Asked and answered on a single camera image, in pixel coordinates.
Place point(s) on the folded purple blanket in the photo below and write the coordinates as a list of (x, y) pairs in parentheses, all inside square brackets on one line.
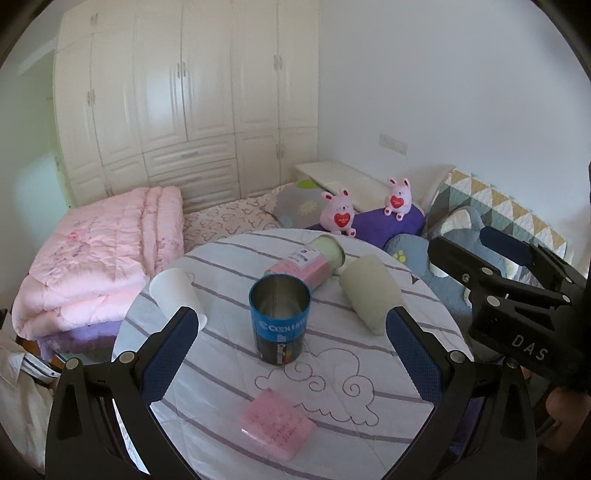
[(78, 339)]

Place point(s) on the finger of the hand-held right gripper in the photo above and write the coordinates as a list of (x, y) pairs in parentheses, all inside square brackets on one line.
[(505, 242), (461, 265)]

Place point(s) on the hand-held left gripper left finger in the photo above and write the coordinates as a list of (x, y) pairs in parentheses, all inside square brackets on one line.
[(170, 355)]

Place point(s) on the blue elephant cushion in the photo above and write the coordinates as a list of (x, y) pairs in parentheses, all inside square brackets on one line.
[(443, 258)]

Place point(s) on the striped cloud print tablecloth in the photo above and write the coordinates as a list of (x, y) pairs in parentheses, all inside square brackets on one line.
[(221, 295)]

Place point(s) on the person's right hand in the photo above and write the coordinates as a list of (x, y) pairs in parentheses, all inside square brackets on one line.
[(558, 406)]

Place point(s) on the heart print bed sheet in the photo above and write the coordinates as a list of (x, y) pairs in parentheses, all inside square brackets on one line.
[(221, 219)]

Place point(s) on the grey patterned pillow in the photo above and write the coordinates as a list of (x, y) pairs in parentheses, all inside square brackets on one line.
[(295, 203)]

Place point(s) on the white clothing pile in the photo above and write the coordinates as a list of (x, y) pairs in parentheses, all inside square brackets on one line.
[(23, 392)]

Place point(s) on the pink paper note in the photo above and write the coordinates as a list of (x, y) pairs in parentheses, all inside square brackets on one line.
[(277, 419)]

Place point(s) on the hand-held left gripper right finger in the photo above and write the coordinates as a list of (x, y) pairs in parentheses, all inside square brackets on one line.
[(415, 362)]

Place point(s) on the blue metal tin cup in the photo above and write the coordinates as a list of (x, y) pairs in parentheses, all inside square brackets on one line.
[(279, 323)]

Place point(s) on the beige cup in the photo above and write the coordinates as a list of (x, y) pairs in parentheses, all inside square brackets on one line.
[(371, 295)]

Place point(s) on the white wardrobe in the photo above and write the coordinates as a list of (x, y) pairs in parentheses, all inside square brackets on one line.
[(184, 101)]

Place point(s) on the pink and green tin cup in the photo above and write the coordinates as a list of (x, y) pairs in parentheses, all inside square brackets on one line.
[(307, 266)]

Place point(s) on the folded pink quilt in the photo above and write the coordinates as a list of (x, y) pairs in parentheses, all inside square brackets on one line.
[(101, 258)]

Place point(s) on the purple pillow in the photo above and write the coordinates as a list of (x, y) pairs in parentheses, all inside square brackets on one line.
[(369, 224)]

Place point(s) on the white wall socket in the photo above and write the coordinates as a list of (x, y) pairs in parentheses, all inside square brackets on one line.
[(393, 143)]

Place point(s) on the white paper cup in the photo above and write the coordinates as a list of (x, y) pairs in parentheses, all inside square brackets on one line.
[(174, 291)]

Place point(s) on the pink plush rabbit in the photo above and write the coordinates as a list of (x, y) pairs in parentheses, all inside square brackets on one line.
[(398, 197), (339, 213)]

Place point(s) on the triangle patterned pillow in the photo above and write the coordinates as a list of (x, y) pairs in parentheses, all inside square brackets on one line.
[(503, 207)]

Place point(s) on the white bedside cabinet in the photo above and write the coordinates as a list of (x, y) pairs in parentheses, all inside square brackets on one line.
[(341, 177)]

